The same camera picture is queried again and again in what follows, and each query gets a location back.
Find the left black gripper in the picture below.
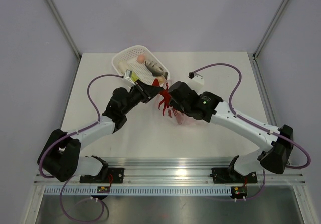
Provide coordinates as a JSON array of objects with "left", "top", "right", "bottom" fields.
[{"left": 122, "top": 80, "right": 163, "bottom": 115}]

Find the red toy lobster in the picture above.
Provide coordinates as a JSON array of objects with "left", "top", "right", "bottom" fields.
[{"left": 156, "top": 80, "right": 174, "bottom": 118}]

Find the clear zip top bag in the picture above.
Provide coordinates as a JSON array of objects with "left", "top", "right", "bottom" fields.
[{"left": 167, "top": 105, "right": 209, "bottom": 127}]

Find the white plastic basket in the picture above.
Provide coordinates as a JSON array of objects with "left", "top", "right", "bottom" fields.
[{"left": 111, "top": 45, "right": 171, "bottom": 85}]

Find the green toy leek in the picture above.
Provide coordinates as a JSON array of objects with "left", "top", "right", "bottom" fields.
[{"left": 118, "top": 61, "right": 140, "bottom": 82}]

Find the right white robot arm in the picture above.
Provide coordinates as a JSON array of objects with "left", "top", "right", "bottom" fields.
[{"left": 168, "top": 81, "right": 293, "bottom": 183}]

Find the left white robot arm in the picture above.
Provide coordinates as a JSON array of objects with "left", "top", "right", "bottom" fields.
[{"left": 37, "top": 79, "right": 163, "bottom": 183}]

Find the grey toy fish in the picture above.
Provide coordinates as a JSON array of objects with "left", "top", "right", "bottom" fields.
[{"left": 144, "top": 60, "right": 168, "bottom": 79}]

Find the pink toy egg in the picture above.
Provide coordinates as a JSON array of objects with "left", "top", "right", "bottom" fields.
[{"left": 137, "top": 54, "right": 145, "bottom": 63}]

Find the right small circuit board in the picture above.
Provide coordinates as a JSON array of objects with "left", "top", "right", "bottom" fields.
[{"left": 231, "top": 186, "right": 248, "bottom": 199}]

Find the small circuit board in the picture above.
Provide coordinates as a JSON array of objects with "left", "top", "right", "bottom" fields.
[
  {"left": 97, "top": 186, "right": 110, "bottom": 193},
  {"left": 231, "top": 186, "right": 248, "bottom": 199}
]

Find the left small circuit board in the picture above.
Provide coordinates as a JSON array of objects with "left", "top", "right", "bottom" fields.
[{"left": 97, "top": 186, "right": 110, "bottom": 193}]

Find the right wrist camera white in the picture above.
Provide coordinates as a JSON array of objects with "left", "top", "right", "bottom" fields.
[{"left": 187, "top": 72, "right": 205, "bottom": 93}]

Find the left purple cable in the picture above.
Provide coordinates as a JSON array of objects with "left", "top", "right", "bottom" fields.
[{"left": 39, "top": 73, "right": 126, "bottom": 221}]

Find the right aluminium frame post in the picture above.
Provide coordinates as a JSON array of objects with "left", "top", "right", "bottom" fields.
[{"left": 252, "top": 0, "right": 300, "bottom": 60}]

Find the aluminium frame post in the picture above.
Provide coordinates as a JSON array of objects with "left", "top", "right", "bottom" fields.
[
  {"left": 252, "top": 0, "right": 300, "bottom": 60},
  {"left": 37, "top": 0, "right": 81, "bottom": 62}
]

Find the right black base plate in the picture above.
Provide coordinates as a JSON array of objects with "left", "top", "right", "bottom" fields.
[{"left": 210, "top": 167, "right": 258, "bottom": 184}]

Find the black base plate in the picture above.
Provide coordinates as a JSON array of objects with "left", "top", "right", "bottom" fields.
[
  {"left": 79, "top": 167, "right": 124, "bottom": 184},
  {"left": 210, "top": 167, "right": 258, "bottom": 184}
]

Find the aluminium mounting rail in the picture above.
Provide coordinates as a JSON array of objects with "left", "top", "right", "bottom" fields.
[{"left": 33, "top": 157, "right": 306, "bottom": 186}]

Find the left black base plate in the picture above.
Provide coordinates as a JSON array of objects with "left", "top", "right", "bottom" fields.
[{"left": 79, "top": 167, "right": 124, "bottom": 184}]

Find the white slotted cable duct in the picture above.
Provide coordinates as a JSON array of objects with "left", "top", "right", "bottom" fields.
[{"left": 44, "top": 185, "right": 232, "bottom": 196}]

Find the left aluminium frame post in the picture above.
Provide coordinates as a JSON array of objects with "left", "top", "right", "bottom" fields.
[{"left": 37, "top": 0, "right": 81, "bottom": 62}]

